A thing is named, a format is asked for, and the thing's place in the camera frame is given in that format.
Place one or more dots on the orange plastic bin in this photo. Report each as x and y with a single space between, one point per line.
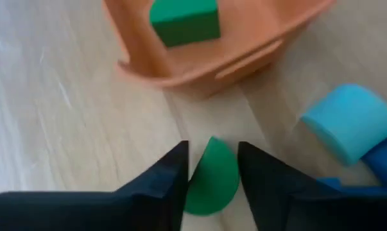
244 48

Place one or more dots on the light blue cylinder block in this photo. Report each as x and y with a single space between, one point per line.
350 125

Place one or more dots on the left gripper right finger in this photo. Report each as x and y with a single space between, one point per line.
308 215

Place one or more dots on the green half-round block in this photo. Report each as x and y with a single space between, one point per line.
212 179

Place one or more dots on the large green cube block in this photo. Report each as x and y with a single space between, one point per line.
183 22

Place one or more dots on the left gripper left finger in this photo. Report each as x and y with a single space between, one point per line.
84 211

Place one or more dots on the blue wooden block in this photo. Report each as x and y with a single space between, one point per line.
385 160
331 184

